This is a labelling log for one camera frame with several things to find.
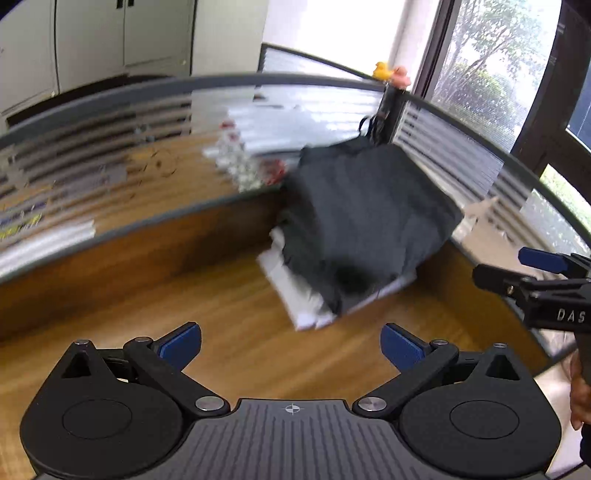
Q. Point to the pink toy figure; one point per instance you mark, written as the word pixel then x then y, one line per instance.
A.
pixel 400 76

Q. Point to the window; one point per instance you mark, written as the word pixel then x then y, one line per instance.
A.
pixel 485 55

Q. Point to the beige cardboard piece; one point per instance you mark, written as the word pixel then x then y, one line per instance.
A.
pixel 489 230

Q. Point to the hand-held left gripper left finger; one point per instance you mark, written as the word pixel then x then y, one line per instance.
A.
pixel 182 344

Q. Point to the yellow rubber duck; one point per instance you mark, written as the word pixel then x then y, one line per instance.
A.
pixel 381 70

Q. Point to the person's right hand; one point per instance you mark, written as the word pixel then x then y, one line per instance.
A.
pixel 577 401

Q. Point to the black hanging bag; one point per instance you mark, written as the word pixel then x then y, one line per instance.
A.
pixel 383 115

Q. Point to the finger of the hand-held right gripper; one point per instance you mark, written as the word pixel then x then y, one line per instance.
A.
pixel 503 279
pixel 545 259

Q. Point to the dark grey pants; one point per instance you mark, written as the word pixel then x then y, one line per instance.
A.
pixel 369 207

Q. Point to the striped glass desk partition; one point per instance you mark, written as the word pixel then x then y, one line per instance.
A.
pixel 92 152

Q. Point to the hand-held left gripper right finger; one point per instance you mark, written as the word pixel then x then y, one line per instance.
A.
pixel 399 346

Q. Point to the white cabinet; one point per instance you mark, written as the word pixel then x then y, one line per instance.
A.
pixel 92 37

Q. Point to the white folded shirt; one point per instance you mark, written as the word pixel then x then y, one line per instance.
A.
pixel 300 300

